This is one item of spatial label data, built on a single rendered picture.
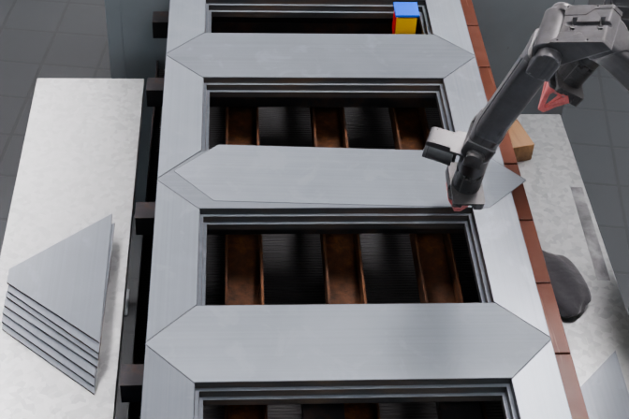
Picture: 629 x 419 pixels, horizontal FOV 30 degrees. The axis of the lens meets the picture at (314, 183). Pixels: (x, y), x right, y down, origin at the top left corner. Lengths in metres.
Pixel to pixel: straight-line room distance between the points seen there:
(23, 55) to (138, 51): 1.14
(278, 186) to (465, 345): 0.54
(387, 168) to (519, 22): 0.92
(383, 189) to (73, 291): 0.66
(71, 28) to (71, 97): 1.60
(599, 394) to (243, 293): 0.75
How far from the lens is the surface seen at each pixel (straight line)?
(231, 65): 2.75
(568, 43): 1.83
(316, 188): 2.42
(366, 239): 2.76
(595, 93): 4.29
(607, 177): 3.93
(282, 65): 2.75
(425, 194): 2.43
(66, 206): 2.56
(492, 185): 2.48
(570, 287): 2.52
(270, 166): 2.47
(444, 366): 2.12
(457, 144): 2.23
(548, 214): 2.71
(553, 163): 2.86
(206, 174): 2.44
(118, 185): 2.60
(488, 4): 3.21
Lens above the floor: 2.48
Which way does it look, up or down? 42 degrees down
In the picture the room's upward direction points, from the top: 3 degrees clockwise
